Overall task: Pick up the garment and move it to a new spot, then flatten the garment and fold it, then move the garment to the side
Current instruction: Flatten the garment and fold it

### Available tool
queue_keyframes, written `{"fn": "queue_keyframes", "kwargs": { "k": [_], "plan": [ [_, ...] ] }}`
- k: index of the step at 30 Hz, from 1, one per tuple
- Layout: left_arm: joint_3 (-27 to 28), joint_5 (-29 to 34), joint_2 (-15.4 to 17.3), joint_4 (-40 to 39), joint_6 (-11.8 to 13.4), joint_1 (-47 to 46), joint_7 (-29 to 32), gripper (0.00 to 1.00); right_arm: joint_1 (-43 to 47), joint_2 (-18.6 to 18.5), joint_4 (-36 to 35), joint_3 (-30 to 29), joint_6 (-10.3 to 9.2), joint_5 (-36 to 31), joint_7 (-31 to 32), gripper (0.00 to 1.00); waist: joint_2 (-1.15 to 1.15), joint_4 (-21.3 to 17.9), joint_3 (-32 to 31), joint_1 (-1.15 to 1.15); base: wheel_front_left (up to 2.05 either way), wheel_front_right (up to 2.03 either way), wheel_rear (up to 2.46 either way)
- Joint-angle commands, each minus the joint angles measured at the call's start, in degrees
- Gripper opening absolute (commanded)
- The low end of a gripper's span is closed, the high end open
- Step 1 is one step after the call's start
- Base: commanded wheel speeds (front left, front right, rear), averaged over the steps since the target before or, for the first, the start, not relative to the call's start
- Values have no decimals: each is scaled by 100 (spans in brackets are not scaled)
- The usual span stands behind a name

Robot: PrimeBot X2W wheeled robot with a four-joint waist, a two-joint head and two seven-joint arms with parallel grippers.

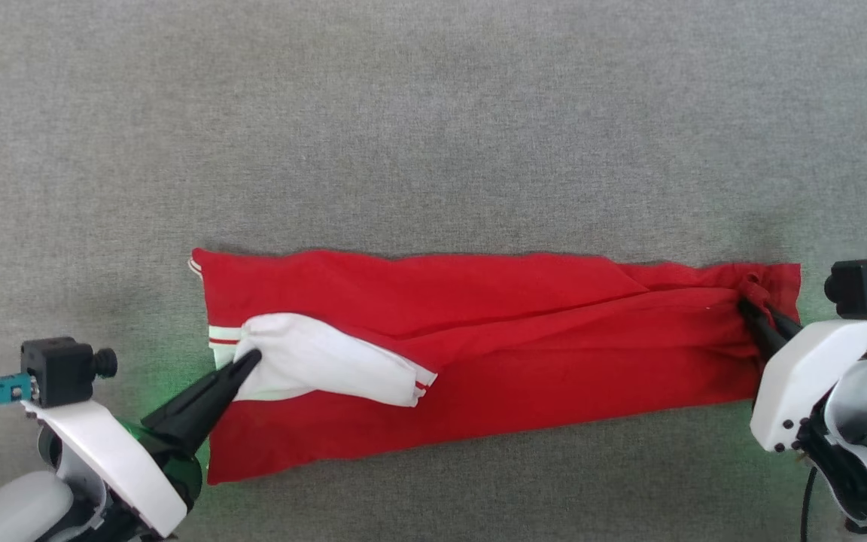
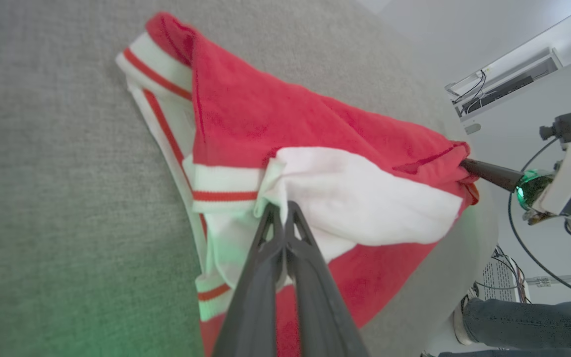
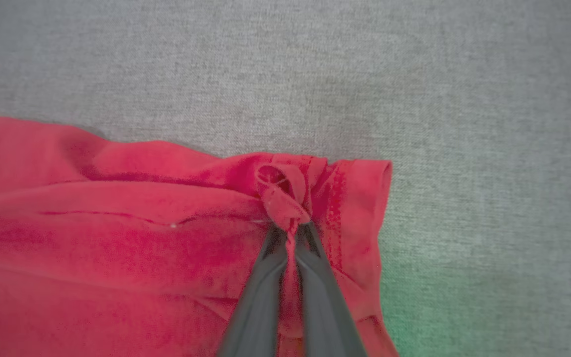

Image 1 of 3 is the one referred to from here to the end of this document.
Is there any thin black cable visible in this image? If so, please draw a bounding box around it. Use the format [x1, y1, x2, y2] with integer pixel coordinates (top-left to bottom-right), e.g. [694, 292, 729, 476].
[800, 464, 820, 542]

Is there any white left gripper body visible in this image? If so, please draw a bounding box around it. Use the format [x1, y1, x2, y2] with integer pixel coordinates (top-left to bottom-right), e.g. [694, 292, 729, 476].
[23, 401, 205, 537]

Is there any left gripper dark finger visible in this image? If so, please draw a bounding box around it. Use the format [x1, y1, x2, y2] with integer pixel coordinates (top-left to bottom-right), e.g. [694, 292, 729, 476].
[170, 355, 262, 457]
[141, 348, 262, 443]

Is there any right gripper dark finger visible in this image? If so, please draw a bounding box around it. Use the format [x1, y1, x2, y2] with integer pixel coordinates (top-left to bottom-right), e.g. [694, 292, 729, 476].
[738, 297, 782, 359]
[768, 307, 805, 336]

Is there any red white sports garment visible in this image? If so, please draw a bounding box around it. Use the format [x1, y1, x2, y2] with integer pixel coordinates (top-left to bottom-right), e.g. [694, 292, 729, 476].
[188, 247, 803, 485]

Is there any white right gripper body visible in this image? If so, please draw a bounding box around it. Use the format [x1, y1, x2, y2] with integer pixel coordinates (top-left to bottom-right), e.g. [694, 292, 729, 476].
[749, 315, 867, 454]

